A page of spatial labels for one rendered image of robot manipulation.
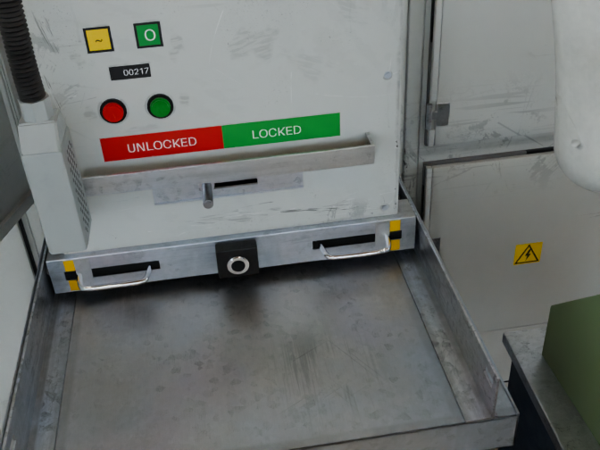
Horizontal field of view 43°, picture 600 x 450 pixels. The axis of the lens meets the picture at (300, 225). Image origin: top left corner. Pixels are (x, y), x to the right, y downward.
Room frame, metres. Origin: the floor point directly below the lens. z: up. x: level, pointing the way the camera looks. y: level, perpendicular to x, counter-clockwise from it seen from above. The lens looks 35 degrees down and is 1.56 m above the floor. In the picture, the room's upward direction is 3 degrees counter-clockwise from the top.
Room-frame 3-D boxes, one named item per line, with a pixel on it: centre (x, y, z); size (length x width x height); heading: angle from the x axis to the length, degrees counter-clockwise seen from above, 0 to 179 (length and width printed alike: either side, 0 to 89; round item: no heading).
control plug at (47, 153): (0.81, 0.30, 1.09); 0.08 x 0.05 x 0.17; 6
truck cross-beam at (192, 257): (0.92, 0.10, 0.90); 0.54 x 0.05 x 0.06; 96
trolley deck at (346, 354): (0.91, 0.10, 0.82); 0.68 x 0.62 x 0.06; 7
